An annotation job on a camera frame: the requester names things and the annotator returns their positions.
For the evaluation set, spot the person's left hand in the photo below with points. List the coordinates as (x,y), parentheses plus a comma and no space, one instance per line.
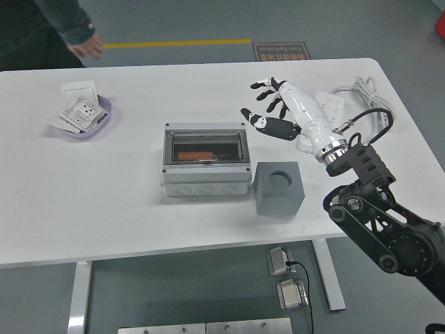
(87,47)

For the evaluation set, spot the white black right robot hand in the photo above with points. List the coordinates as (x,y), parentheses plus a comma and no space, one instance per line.
(306,111)

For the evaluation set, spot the grey junction box clear lid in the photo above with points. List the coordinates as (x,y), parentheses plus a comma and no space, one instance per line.
(205,174)

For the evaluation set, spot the orange cylinder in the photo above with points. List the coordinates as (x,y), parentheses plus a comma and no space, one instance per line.
(194,156)

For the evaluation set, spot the person's left forearm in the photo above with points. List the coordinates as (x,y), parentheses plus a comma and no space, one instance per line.
(69,21)

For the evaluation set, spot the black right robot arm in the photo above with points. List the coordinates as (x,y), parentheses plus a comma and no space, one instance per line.
(368,215)

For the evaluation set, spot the grey cube with round hole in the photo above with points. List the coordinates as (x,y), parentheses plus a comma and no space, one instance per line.
(278,203)

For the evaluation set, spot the purple tray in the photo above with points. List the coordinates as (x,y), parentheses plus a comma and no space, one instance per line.
(105,104)

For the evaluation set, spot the person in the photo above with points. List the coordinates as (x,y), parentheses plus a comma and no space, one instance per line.
(24,35)

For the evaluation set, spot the brown floor sign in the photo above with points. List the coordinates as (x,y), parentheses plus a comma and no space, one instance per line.
(281,52)

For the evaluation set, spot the printed white socket panel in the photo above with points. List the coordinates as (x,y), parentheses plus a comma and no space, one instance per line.
(81,113)

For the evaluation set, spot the white plate under panel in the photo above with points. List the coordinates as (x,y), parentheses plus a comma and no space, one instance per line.
(52,118)

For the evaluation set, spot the red object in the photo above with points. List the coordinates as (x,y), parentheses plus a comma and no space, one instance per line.
(441,17)

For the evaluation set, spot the plain white switch plate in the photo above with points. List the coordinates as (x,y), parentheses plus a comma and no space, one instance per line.
(78,88)

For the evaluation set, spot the metal base plate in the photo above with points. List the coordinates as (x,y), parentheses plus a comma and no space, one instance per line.
(248,327)
(161,329)

